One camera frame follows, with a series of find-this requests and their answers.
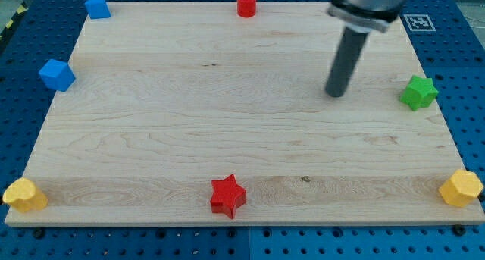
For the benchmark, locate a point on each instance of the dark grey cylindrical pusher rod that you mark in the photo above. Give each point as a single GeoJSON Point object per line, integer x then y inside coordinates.
{"type": "Point", "coordinates": [346, 58]}

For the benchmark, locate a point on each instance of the white fiducial marker tag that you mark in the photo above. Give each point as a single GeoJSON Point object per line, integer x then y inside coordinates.
{"type": "Point", "coordinates": [419, 22]}

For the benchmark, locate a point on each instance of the green star block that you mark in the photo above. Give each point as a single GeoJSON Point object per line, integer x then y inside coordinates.
{"type": "Point", "coordinates": [419, 93]}

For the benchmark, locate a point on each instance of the red cylinder block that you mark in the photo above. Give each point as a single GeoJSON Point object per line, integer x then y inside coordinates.
{"type": "Point", "coordinates": [246, 8]}

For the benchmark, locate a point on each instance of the yellow hexagon block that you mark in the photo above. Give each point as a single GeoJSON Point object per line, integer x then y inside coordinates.
{"type": "Point", "coordinates": [461, 189]}

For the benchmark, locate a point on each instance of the light wooden board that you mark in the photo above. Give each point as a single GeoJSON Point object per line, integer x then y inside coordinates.
{"type": "Point", "coordinates": [169, 96]}

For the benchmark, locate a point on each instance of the red star block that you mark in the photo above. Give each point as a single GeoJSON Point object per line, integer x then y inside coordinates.
{"type": "Point", "coordinates": [227, 196]}

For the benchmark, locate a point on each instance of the blue pentagon block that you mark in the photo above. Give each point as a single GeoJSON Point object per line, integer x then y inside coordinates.
{"type": "Point", "coordinates": [97, 9]}

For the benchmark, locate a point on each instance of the blue cube block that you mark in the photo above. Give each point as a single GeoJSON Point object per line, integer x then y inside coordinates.
{"type": "Point", "coordinates": [57, 75]}

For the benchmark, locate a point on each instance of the yellow heart block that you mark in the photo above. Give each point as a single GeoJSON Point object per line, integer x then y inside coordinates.
{"type": "Point", "coordinates": [24, 195]}

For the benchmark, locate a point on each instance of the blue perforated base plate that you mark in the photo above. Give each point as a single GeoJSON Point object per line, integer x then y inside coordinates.
{"type": "Point", "coordinates": [452, 56]}

